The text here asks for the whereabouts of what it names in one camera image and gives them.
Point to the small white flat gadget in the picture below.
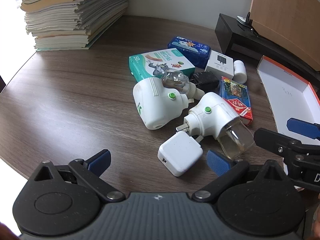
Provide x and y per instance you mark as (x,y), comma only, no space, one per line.
(240,19)

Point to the white pill bottle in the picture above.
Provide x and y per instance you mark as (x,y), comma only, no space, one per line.
(240,71)

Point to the black stand clip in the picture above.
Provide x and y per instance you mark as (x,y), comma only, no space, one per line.
(248,20)

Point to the small white charger box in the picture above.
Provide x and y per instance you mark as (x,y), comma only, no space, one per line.
(220,63)

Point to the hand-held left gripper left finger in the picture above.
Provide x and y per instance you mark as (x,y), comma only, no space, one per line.
(101,161)

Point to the white mosquito repellent plug round bottle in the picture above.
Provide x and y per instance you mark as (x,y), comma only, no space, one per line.
(152,105)

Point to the blue dental floss box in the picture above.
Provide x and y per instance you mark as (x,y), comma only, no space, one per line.
(187,47)

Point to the green bandage box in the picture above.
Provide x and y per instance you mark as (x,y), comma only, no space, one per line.
(150,62)

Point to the stack of books and papers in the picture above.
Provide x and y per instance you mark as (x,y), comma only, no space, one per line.
(62,17)

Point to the white mosquito repellent plug square bottle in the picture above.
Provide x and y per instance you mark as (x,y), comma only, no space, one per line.
(212,120)

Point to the black monitor riser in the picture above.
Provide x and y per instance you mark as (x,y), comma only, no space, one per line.
(237,37)

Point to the white usb charger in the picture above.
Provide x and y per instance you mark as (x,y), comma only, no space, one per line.
(177,155)

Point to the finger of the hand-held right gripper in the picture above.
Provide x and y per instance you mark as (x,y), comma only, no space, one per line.
(272,140)
(300,127)

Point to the wooden book stand board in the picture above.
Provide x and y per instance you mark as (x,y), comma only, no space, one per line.
(287,10)

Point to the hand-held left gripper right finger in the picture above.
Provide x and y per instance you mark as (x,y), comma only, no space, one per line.
(218,163)

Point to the white cardboard box orange rim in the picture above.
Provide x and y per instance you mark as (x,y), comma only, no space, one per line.
(287,100)

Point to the black power adapter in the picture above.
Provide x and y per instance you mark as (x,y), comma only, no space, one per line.
(205,81)

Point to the red and blue card box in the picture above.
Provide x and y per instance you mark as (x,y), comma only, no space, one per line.
(235,97)

